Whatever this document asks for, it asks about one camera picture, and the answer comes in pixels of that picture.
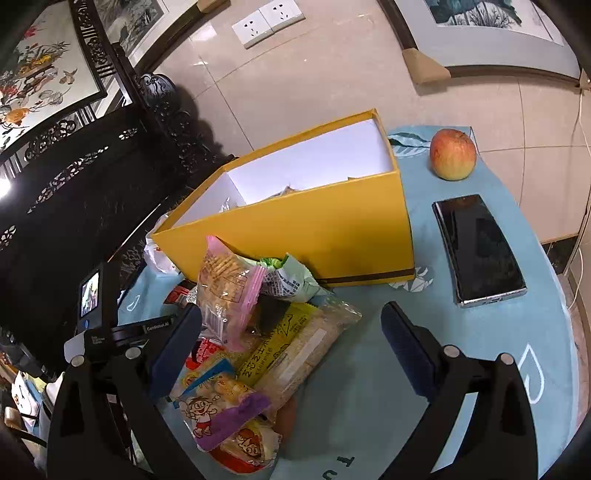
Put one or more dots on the pink snack packet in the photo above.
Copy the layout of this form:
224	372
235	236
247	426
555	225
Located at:
226	286

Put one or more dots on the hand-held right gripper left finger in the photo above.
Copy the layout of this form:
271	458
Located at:
173	350

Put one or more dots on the white wall socket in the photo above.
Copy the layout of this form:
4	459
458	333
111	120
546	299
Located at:
251	28
281	13

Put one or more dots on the crumpled white plastic bag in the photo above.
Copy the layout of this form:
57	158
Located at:
159	251

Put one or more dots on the yellow snack bar packet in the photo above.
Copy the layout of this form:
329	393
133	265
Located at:
277	341

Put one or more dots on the yellow cardboard box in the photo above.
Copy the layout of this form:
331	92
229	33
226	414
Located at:
323	226

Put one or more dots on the green snack packet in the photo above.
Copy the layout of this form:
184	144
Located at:
291	279

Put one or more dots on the red yellow apple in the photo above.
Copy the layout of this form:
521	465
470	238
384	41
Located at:
453	154

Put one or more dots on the black smartphone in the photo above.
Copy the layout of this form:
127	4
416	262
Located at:
480	249

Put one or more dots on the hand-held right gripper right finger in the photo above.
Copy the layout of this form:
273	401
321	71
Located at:
408	350

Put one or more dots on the red cartoon snack packet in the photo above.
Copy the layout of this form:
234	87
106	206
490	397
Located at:
251	445

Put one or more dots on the framed lotus painting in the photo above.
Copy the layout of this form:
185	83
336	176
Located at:
485	50

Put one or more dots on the framed landscape painting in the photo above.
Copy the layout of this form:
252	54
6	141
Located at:
134	18

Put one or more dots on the purple cartoon snack packet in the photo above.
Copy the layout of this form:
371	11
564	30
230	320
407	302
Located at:
217	406

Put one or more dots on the red white snack packet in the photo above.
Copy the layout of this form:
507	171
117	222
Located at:
205	353

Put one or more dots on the carved dark wooden screen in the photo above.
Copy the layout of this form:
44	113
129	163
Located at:
92	184

